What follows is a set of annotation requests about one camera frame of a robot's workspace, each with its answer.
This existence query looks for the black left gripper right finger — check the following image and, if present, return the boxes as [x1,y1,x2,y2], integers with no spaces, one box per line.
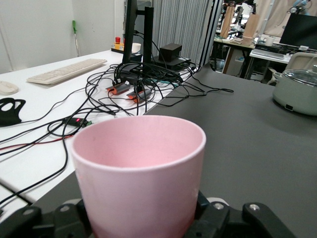
[184,190,297,238]

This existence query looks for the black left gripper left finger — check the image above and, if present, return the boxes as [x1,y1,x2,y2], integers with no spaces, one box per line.
[0,199,94,238]

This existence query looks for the pink plastic cup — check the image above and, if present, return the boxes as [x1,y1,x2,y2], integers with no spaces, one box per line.
[70,115,207,238]

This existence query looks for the black curved plastic object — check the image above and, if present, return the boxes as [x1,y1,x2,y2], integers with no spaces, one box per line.
[0,98,27,127]

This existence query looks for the small black LED device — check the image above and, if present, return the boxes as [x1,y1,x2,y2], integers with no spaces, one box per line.
[63,118,94,127]

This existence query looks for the sage green cooking pot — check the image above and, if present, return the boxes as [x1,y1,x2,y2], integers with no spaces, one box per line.
[271,64,317,117]

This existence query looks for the white computer mouse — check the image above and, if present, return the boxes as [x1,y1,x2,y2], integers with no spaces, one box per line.
[0,81,19,95]

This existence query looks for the white computer keyboard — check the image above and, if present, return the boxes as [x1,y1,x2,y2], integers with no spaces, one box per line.
[26,59,107,85]

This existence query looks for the glass pot lid beige knob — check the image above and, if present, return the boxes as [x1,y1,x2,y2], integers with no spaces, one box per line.
[282,64,317,87]

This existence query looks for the grey orange adapter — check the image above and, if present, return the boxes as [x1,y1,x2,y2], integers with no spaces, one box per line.
[106,81,131,95]
[126,88,152,104]

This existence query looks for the black flat device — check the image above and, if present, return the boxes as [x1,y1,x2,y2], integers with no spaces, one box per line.
[153,56,192,72]

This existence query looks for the white background keyboard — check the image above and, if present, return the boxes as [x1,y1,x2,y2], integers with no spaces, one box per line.
[249,48,285,60]

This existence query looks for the beige chair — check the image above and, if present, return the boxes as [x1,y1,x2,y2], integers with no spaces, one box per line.
[268,51,317,86]

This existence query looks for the white mug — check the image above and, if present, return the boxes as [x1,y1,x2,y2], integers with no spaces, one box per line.
[261,36,276,47]

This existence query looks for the dark brown box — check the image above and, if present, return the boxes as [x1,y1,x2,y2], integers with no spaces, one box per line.
[159,43,183,62]

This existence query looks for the tall wooden box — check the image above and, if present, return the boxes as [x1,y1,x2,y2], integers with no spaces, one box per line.
[219,4,235,38]
[242,13,260,47]

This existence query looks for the yellow emergency stop button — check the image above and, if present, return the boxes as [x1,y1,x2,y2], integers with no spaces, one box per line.
[110,36,125,52]

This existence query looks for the black background monitor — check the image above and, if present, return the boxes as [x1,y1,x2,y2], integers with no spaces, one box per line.
[279,12,317,50]

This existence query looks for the black monitor stand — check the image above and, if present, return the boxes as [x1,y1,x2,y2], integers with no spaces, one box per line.
[116,6,184,84]

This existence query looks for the grey pleated curtain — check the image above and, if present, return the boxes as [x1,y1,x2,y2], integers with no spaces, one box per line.
[152,0,215,65]

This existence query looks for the black flat monitor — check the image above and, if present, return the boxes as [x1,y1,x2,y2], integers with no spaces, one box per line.
[123,0,139,64]

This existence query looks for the long black desk cable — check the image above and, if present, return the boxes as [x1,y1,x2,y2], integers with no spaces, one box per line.
[0,135,69,208]

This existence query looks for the thin red cable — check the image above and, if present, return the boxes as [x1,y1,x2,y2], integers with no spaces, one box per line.
[0,137,74,152]

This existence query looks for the thin black cable on mat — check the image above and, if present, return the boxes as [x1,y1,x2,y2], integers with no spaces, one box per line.
[158,74,235,108]

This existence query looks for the black frame post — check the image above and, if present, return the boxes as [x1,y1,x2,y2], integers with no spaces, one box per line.
[200,0,223,67]

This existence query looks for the green handled metal stick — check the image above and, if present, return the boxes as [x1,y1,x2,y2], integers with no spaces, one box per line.
[71,19,80,57]

